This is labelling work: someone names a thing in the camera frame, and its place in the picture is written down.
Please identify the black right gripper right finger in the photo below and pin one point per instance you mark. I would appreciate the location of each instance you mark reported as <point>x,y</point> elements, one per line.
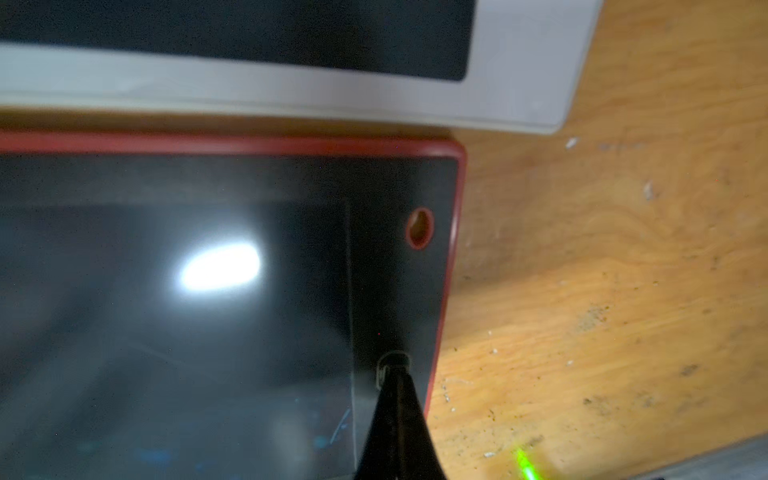
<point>416,455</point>

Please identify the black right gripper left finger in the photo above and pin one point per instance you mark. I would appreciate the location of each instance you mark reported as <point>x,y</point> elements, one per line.
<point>380,459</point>

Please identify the red drawing tablet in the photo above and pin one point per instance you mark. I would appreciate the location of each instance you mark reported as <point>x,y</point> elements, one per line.
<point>215,307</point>

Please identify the white drawing tablet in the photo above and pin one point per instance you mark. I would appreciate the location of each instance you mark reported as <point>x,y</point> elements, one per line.
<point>489,65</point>

